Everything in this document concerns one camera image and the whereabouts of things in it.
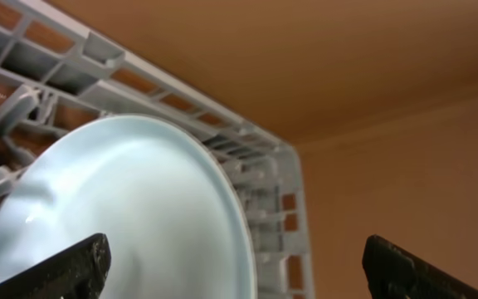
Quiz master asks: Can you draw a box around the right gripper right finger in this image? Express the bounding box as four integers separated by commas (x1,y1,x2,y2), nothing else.
362,235,478,299

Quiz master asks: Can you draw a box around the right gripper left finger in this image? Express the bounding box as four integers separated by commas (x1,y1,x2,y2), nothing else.
0,233,111,299

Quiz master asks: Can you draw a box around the light blue plate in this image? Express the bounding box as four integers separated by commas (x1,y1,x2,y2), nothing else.
0,115,257,299

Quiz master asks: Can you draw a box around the grey dishwasher rack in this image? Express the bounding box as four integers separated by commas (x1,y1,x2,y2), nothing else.
0,1,315,299

